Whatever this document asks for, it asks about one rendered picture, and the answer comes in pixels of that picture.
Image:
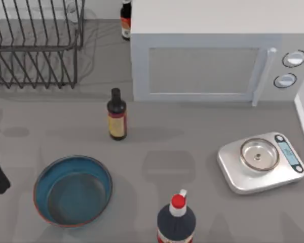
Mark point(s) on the blue bowl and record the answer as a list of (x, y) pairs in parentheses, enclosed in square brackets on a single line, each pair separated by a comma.
[(73, 191)]

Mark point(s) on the small microwave knob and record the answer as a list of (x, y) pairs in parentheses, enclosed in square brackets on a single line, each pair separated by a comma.
[(284, 80)]

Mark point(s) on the dark bottle with red cap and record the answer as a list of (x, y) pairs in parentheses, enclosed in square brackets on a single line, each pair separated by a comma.
[(176, 222)]

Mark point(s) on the silver kitchen scale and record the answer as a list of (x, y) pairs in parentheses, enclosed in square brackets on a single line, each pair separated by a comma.
[(261, 163)]

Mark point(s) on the dark bottle with yellow label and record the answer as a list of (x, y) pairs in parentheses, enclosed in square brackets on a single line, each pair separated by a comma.
[(116, 116)]

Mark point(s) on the pale microwave oven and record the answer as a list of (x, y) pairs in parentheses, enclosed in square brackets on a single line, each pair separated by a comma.
[(192, 25)]

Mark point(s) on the large microwave knob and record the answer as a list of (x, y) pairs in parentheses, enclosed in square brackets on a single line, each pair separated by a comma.
[(293, 58)]

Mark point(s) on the dark bottle with orange label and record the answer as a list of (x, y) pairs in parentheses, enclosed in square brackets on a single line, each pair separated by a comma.
[(125, 22)]

